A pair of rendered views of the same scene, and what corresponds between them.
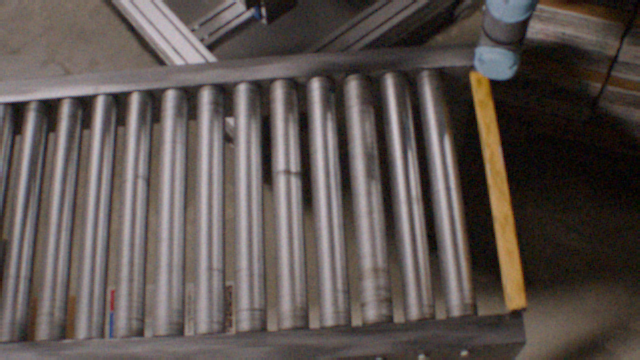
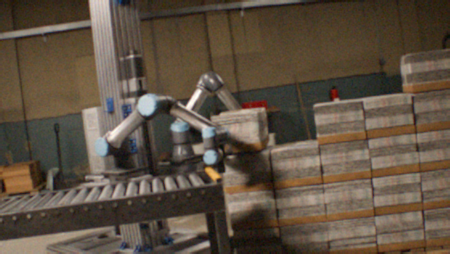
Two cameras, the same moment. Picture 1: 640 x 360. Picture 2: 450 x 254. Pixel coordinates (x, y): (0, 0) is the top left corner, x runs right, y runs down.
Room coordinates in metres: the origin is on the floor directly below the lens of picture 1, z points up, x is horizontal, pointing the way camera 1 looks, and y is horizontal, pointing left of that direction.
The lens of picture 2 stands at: (-1.92, 0.11, 1.15)
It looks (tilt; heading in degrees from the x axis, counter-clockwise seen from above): 3 degrees down; 348
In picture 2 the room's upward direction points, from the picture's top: 8 degrees counter-clockwise
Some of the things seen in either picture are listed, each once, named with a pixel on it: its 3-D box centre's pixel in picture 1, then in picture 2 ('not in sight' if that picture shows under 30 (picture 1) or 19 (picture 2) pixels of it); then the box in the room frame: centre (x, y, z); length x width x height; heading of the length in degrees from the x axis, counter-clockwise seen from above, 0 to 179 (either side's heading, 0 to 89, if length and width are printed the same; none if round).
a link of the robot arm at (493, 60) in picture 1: (500, 43); (212, 156); (0.78, -0.33, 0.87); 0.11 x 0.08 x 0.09; 157
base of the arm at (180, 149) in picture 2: not in sight; (182, 149); (1.57, -0.27, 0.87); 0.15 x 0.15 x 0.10
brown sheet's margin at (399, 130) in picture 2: not in sight; (387, 129); (0.87, -1.43, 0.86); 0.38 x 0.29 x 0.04; 157
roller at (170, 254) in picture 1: (171, 209); (105, 196); (0.59, 0.25, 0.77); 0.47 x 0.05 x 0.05; 177
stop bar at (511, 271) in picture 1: (498, 183); (213, 174); (0.55, -0.28, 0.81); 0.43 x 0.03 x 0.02; 177
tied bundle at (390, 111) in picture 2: not in sight; (385, 115); (0.87, -1.43, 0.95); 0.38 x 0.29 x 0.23; 157
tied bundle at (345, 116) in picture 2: not in sight; (339, 120); (0.98, -1.17, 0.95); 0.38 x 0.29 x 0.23; 157
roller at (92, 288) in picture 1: (97, 214); (79, 199); (0.60, 0.38, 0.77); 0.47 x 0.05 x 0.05; 177
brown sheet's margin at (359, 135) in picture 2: not in sight; (341, 134); (0.98, -1.17, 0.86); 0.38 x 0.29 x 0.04; 157
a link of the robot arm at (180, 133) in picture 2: not in sight; (180, 132); (1.58, -0.27, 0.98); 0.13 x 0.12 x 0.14; 1
